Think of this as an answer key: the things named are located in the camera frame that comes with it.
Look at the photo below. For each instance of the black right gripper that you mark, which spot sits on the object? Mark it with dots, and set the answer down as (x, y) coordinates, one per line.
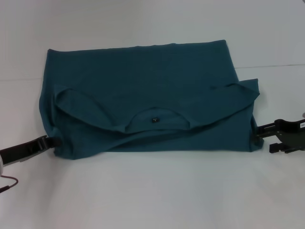
(291, 133)

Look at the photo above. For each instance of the teal t-shirt with FREE print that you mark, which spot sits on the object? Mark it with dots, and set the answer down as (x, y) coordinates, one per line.
(147, 102)

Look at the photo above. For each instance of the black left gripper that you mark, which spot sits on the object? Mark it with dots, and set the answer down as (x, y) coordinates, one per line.
(23, 149)

